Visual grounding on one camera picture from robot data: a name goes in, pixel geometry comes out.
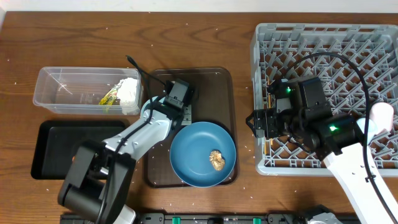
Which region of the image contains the light blue rice bowl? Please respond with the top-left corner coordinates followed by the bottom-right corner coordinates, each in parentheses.
top-left (140, 96), bottom-right (158, 118)

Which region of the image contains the white tissue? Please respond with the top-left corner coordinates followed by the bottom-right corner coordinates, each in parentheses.
top-left (116, 78), bottom-right (138, 107)

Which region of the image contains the yellow snack wrapper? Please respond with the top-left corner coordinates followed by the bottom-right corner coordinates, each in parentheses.
top-left (98, 86), bottom-right (118, 105)

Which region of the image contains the pink cup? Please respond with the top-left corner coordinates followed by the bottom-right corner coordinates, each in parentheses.
top-left (370, 102), bottom-right (394, 134)

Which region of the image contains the light blue cup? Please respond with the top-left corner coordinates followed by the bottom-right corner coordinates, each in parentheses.
top-left (356, 118), bottom-right (378, 145)

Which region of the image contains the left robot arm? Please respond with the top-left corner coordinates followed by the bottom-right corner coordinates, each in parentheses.
top-left (58, 79), bottom-right (194, 223)

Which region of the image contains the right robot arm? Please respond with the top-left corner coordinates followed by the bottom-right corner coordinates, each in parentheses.
top-left (246, 76), bottom-right (397, 223)

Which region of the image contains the grey dishwasher rack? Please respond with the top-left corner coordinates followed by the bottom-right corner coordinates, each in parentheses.
top-left (250, 23), bottom-right (397, 178)

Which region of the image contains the blue plate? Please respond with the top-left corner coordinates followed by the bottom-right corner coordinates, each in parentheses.
top-left (170, 121), bottom-right (237, 187)

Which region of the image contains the dark brown serving tray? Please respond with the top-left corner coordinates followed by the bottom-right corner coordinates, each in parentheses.
top-left (144, 68), bottom-right (238, 188)

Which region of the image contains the crumpled gold foil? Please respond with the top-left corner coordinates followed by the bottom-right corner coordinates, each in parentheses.
top-left (209, 150), bottom-right (225, 171)

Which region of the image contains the clear plastic bin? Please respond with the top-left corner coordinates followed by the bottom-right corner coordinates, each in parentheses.
top-left (33, 67), bottom-right (142, 115)

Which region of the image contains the black bin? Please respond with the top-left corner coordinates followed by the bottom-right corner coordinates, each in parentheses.
top-left (30, 120), bottom-right (126, 180)

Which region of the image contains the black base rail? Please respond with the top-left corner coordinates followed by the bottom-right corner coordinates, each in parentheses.
top-left (58, 205), bottom-right (361, 224)

